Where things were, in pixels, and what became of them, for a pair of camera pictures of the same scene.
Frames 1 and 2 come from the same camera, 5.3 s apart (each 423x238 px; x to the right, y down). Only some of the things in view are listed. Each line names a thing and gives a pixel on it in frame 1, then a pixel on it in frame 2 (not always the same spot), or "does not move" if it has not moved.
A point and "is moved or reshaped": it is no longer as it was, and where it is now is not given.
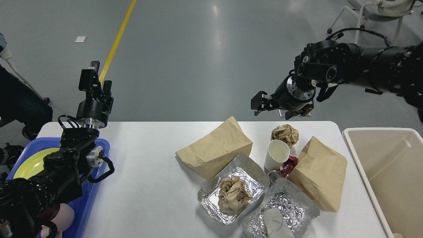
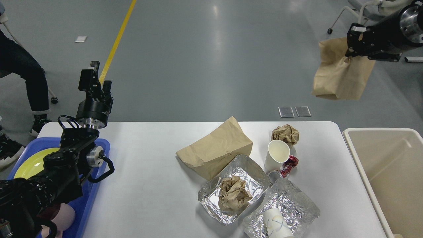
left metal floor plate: (282, 112) does not move
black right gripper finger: (261, 101) -> (353, 45)
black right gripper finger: (304, 111) -> (385, 56)
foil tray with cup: (286, 211) does not move
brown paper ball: (286, 133) does not move
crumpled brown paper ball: (233, 195) does not move
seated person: (20, 103) -> (16, 60)
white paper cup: (277, 226) does not move
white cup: (278, 153) does not move
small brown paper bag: (321, 170) is moved or reshaped
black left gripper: (93, 113) does not move
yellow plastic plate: (33, 165) does not move
